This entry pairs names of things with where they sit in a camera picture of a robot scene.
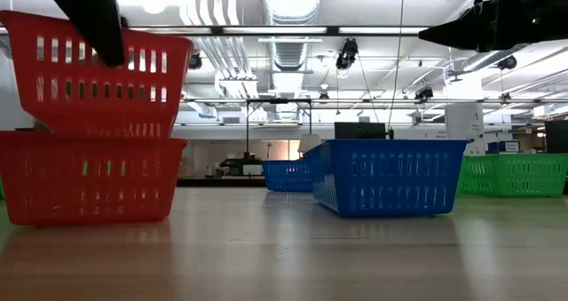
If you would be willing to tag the black background table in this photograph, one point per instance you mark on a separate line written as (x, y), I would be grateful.
(222, 182)

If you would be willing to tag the black computer monitor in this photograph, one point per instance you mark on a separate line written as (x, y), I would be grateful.
(359, 131)

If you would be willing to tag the black metal frame stand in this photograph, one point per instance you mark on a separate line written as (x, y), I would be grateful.
(278, 100)

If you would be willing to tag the blue storage bins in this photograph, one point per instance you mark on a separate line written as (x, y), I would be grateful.
(503, 146)

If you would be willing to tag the black hanging ceiling device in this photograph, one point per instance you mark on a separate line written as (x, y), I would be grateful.
(347, 52)

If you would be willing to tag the red plastic basket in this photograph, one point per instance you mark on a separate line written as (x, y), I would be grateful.
(111, 114)
(89, 143)

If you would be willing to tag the white pillar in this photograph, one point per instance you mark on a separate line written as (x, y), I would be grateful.
(463, 123)

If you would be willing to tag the blue plastic basket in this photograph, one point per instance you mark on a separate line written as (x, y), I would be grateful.
(284, 163)
(390, 182)

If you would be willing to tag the black screen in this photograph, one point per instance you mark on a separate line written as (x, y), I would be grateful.
(557, 137)

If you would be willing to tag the black round ceiling camera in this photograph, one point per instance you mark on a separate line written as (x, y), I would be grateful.
(507, 62)
(194, 61)

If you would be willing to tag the white lampshade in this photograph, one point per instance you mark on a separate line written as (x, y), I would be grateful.
(309, 143)

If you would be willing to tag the grey horizontal rail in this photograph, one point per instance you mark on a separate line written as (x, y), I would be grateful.
(377, 100)

